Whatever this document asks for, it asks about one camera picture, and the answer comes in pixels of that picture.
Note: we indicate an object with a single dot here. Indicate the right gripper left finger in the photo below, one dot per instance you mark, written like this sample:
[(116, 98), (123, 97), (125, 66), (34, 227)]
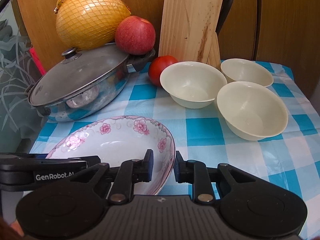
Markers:
[(127, 175)]

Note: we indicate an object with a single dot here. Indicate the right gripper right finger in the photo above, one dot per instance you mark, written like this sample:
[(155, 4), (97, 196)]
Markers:
[(198, 175)]

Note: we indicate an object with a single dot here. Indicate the deep plate pink flower rim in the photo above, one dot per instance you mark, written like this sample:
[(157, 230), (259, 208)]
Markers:
[(120, 138)]

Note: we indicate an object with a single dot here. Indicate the cream bowl front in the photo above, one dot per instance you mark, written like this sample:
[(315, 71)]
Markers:
[(252, 111)]

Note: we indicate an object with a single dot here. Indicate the cream bowl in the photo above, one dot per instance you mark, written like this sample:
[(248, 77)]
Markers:
[(252, 111), (245, 70), (192, 84)]

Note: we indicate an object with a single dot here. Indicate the blue white checkered tablecloth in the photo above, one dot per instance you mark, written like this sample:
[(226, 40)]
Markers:
[(289, 160)]

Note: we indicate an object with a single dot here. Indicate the frosted glass door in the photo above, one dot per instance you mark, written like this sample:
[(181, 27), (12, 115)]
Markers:
[(20, 122)]

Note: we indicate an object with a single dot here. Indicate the steel pan with lid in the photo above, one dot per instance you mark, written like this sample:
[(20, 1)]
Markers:
[(84, 82)]

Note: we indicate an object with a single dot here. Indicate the red tomato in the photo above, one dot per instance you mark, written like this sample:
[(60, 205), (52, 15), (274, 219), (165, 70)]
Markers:
[(157, 66)]

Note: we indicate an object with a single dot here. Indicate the red cutting board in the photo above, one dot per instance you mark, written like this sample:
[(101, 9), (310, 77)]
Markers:
[(37, 61)]

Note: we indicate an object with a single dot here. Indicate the red apple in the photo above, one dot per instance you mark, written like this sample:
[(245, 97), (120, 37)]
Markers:
[(135, 35)]

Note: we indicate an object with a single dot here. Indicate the wooden knife block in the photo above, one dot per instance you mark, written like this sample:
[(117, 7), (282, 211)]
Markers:
[(188, 31)]

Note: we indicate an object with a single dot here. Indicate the yellow netted pomelo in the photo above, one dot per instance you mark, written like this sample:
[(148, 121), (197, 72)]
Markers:
[(89, 24)]

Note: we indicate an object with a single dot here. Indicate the wooden cabinet doors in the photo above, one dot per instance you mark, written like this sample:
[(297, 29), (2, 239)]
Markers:
[(278, 31)]

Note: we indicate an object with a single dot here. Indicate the black scissors in block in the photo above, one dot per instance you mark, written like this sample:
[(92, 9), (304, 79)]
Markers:
[(225, 9)]

